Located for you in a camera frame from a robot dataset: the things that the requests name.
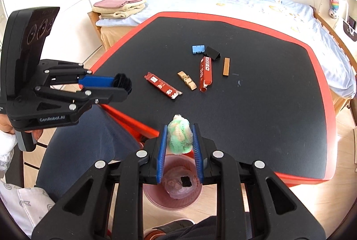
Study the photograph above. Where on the orange wooden stick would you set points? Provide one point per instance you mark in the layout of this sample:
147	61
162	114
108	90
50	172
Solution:
226	67

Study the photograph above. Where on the long red snack wrapper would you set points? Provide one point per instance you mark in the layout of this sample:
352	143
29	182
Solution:
161	86

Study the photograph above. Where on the person's left leg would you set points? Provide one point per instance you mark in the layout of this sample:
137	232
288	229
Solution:
83	139

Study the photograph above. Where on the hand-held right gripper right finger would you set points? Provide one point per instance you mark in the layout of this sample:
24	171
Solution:
197	156

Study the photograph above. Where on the small black square scrap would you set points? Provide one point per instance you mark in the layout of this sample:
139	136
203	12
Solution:
185	181

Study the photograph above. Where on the black bristle brush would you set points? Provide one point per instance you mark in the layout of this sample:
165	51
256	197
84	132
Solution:
122	81

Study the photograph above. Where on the bed with blue sheet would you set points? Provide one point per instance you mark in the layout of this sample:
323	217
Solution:
195	0

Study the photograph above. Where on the person's right leg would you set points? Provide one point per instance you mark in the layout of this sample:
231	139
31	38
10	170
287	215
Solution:
205	228

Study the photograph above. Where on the pink trash bin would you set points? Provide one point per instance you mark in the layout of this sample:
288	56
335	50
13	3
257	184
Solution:
167	205

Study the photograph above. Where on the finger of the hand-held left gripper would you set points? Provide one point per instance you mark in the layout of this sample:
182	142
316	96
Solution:
94	81
106	95

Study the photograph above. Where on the black binder clip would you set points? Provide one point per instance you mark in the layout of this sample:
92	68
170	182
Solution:
213	53

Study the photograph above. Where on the person's left forearm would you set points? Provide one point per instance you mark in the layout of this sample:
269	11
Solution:
5	146

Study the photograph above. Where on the small blue clip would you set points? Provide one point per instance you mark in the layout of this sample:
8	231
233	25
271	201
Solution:
198	49

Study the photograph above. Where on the green white foam net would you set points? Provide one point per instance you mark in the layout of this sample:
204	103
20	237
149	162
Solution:
180	134

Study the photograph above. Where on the person's slipper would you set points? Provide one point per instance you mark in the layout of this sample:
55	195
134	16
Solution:
167	228

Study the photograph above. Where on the cream folded towel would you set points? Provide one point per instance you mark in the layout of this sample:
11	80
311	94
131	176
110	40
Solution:
120	14

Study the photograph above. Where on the white printed shirt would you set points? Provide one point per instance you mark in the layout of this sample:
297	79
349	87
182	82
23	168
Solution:
25	206

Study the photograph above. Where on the person's leg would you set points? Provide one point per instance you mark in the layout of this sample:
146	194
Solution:
83	139
205	228

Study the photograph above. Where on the pink folded cloth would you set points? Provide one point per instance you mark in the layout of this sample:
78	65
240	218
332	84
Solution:
117	2

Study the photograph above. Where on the person's left hand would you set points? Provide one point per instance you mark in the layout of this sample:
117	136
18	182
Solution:
5	123

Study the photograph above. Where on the tan wrapper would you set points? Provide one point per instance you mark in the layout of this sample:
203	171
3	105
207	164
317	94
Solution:
187	80

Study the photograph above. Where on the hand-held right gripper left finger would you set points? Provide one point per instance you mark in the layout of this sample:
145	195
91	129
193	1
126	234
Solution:
162	153

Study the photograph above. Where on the dark chair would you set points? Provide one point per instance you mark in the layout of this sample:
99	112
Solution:
16	170

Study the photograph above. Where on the red torn carton wrapper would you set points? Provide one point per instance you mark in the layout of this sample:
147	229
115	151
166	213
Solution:
205	72

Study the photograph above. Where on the cream and black tote bag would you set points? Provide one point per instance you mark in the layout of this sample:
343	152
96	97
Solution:
350	30

